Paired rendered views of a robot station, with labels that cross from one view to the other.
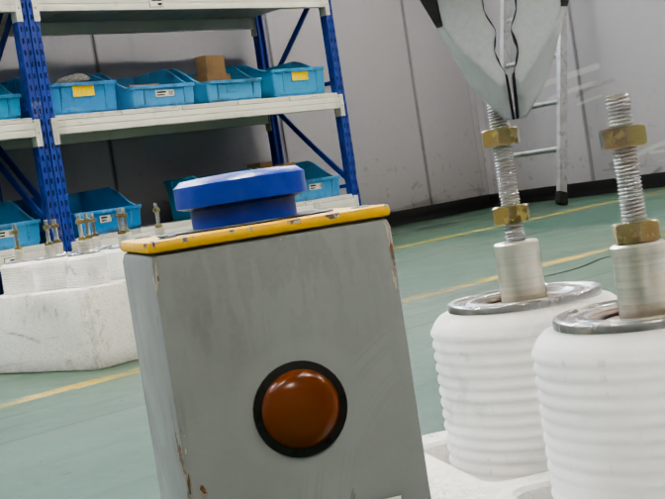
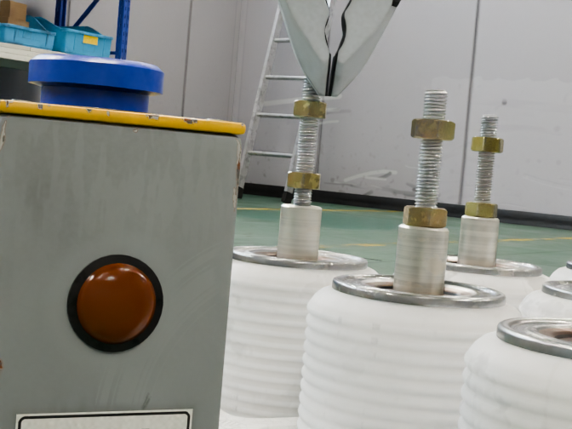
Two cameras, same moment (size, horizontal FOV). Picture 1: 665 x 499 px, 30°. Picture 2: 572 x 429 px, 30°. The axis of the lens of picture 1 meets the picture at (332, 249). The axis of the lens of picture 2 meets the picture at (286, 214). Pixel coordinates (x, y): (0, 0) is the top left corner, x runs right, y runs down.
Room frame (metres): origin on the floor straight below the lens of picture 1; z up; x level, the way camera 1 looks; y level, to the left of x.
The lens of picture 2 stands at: (0.05, 0.03, 0.31)
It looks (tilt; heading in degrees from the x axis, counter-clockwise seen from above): 3 degrees down; 349
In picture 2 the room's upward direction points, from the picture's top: 5 degrees clockwise
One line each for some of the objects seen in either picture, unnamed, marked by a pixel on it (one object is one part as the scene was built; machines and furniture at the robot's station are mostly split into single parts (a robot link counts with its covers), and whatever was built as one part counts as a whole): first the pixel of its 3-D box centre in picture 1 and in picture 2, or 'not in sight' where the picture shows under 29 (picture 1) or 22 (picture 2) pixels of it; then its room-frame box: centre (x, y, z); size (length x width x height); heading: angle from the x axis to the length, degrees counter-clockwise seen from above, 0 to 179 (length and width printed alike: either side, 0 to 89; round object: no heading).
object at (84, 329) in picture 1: (102, 318); not in sight; (2.94, 0.57, 0.09); 0.39 x 0.39 x 0.18; 51
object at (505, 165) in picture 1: (507, 178); (306, 147); (0.61, -0.09, 0.31); 0.01 x 0.01 x 0.08
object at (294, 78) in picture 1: (269, 82); (62, 39); (6.57, 0.19, 0.89); 0.50 x 0.38 x 0.21; 43
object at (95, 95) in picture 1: (54, 98); not in sight; (5.69, 1.15, 0.89); 0.50 x 0.38 x 0.21; 43
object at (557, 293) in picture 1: (523, 300); (296, 260); (0.61, -0.09, 0.25); 0.08 x 0.08 x 0.01
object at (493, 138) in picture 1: (501, 137); (310, 109); (0.61, -0.09, 0.33); 0.02 x 0.02 x 0.01; 14
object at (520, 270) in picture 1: (520, 274); (299, 236); (0.61, -0.09, 0.26); 0.02 x 0.02 x 0.03
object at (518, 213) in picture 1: (512, 214); (304, 180); (0.61, -0.09, 0.29); 0.02 x 0.02 x 0.01; 14
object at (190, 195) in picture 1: (242, 206); (95, 94); (0.38, 0.02, 0.32); 0.04 x 0.04 x 0.02
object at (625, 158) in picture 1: (629, 188); (428, 176); (0.49, -0.12, 0.30); 0.01 x 0.01 x 0.08
